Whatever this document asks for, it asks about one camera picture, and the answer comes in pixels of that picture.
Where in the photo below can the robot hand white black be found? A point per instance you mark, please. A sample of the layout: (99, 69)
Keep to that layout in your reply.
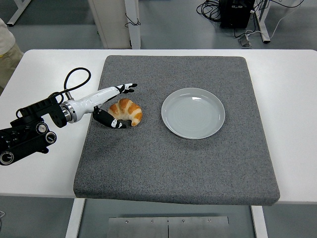
(94, 99)

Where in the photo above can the croissant bread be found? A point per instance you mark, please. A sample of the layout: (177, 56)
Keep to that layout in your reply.
(128, 109)

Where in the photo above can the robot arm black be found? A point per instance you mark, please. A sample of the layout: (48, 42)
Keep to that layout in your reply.
(24, 141)

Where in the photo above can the grey round plate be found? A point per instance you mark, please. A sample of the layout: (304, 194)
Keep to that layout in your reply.
(193, 116)

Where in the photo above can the white column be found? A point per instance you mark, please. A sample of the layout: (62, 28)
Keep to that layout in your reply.
(135, 37)

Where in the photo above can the beige cabinet panel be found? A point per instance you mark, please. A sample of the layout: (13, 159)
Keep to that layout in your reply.
(109, 22)

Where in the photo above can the grey felt mat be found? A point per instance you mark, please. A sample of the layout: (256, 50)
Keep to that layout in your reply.
(148, 161)

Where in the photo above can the person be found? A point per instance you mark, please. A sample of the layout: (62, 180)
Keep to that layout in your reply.
(6, 42)

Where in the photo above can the white desk foot bar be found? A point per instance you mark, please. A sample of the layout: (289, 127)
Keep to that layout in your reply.
(18, 12)

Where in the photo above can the white table leg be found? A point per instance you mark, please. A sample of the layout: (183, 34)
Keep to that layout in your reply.
(74, 220)
(259, 223)

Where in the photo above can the grey floor socket box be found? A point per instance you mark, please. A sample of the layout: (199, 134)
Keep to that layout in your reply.
(245, 41)

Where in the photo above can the black computer case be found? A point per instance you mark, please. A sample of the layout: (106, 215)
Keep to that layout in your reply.
(235, 15)

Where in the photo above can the white desk leg with foot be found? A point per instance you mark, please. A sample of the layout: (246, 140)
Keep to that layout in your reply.
(263, 24)

